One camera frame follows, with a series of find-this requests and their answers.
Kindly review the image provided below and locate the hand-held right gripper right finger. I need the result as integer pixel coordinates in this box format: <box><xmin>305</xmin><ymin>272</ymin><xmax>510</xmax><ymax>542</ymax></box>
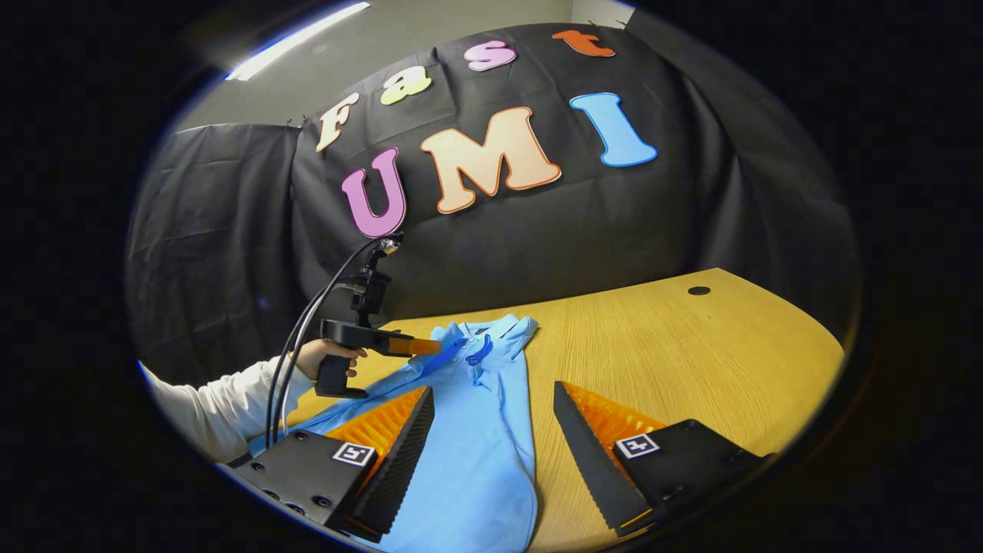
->
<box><xmin>553</xmin><ymin>380</ymin><xmax>773</xmax><ymax>537</ymax></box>

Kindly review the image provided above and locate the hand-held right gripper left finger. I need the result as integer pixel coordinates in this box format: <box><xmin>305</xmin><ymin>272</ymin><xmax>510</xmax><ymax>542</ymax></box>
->
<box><xmin>230</xmin><ymin>386</ymin><xmax>435</xmax><ymax>542</ymax></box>

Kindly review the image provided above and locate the light blue polo T-shirt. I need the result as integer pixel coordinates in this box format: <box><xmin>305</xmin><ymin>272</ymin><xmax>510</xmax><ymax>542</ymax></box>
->
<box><xmin>250</xmin><ymin>313</ymin><xmax>540</xmax><ymax>553</ymax></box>

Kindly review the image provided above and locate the black cable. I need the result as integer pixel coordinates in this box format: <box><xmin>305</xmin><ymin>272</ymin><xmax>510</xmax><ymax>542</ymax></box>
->
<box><xmin>278</xmin><ymin>280</ymin><xmax>358</xmax><ymax>439</ymax></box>
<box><xmin>265</xmin><ymin>238</ymin><xmax>382</xmax><ymax>450</ymax></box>

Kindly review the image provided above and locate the black backdrop cloth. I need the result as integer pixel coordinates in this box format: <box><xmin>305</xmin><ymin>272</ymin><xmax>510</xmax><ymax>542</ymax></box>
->
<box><xmin>127</xmin><ymin>22</ymin><xmax>861</xmax><ymax>385</ymax></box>

